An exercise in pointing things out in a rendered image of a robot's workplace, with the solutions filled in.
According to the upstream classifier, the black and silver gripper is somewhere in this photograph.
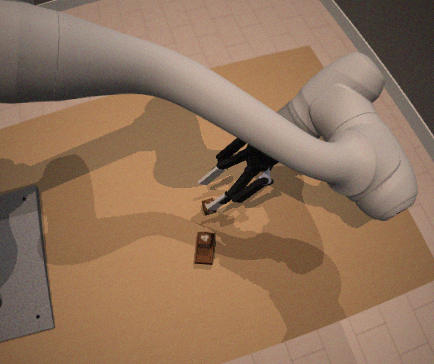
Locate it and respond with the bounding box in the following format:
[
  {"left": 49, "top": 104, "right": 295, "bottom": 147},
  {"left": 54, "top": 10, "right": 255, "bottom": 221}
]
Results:
[{"left": 198, "top": 138, "right": 279, "bottom": 210}]

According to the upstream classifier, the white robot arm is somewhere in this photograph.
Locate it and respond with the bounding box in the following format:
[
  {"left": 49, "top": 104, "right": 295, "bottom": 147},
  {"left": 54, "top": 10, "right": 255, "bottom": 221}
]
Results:
[{"left": 0, "top": 0, "right": 418, "bottom": 221}]

